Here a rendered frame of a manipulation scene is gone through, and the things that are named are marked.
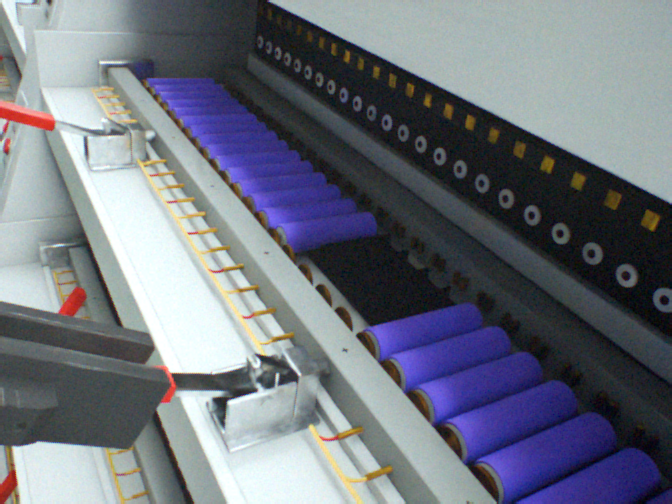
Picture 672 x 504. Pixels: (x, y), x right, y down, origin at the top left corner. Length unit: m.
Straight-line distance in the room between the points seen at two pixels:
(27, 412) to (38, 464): 0.32
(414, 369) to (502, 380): 0.04
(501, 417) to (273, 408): 0.09
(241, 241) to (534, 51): 0.20
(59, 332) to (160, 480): 0.25
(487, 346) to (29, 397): 0.19
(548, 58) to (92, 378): 0.16
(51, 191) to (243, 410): 0.47
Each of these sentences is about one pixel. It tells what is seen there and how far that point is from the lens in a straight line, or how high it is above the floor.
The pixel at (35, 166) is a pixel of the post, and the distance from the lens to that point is 0.66.
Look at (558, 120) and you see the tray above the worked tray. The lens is 0.16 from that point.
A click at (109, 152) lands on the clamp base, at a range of 0.46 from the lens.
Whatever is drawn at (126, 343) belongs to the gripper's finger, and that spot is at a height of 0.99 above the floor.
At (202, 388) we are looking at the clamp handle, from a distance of 0.23.
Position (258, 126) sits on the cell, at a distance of 0.50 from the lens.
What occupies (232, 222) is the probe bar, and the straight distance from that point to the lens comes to 0.34.
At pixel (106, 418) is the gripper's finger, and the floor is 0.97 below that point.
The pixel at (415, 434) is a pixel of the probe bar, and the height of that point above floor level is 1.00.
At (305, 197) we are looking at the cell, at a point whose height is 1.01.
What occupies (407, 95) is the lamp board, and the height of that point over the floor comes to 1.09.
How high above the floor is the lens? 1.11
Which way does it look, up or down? 18 degrees down
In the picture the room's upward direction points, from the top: 27 degrees clockwise
